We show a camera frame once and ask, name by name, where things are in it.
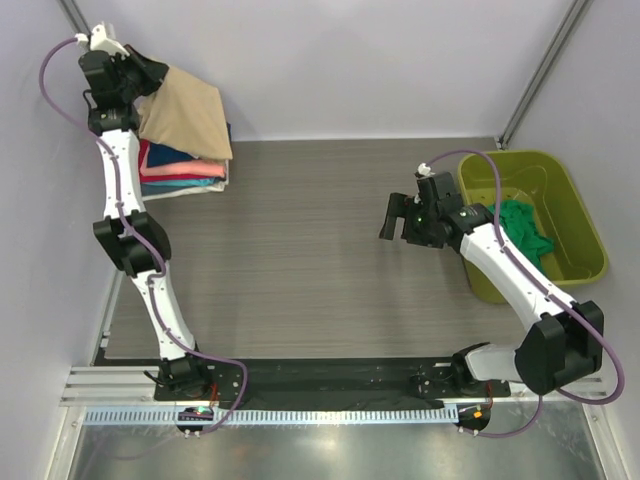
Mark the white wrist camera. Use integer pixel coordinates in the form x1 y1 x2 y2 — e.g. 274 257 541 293
414 163 434 178
89 22 129 57

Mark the aluminium frame post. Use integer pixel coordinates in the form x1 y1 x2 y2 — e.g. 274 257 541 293
495 0 593 150
56 0 92 35

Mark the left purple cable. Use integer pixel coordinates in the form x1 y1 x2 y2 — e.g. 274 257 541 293
38 35 249 434

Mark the purple cable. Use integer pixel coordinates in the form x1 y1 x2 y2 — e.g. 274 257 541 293
429 149 626 439
38 35 249 434

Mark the crimson folded shirt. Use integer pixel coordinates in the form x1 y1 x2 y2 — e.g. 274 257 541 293
138 140 149 177

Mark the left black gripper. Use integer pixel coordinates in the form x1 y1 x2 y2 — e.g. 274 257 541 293
109 45 167 103

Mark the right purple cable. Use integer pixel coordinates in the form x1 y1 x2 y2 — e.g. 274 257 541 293
429 149 626 439

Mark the teal folded shirt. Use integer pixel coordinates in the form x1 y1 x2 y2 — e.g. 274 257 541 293
141 178 216 198

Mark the navy blue folded shirt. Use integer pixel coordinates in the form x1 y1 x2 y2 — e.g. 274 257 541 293
146 140 227 167

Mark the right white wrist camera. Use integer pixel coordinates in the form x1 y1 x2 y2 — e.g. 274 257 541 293
414 163 434 178

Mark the aluminium extrusion rail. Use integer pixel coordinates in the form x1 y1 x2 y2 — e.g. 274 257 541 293
59 364 166 407

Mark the olive green plastic bin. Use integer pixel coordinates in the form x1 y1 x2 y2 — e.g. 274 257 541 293
457 150 608 304

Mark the beige t shirt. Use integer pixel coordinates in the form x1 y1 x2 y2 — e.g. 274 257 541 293
138 66 233 161

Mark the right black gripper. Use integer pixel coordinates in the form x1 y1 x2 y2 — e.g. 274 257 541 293
380 192 444 249

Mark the right aluminium frame post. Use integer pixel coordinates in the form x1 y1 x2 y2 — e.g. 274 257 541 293
495 0 593 150

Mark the left aluminium frame post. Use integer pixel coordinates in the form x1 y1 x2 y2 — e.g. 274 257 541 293
56 0 92 35

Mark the white slotted cable duct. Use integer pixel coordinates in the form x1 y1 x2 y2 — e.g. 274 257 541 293
83 405 458 427

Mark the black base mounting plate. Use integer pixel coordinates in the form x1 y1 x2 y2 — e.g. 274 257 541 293
144 357 511 412

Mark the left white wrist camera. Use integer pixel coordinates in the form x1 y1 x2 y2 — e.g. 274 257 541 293
89 22 129 57

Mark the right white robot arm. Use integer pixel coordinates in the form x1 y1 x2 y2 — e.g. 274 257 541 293
379 173 604 396

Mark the salmon pink folded shirt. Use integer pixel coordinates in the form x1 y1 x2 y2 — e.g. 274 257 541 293
139 160 226 180

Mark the green t shirt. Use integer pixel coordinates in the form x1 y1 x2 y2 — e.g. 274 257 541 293
499 199 555 273

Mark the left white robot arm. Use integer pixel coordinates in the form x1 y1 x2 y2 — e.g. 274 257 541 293
78 47 213 400

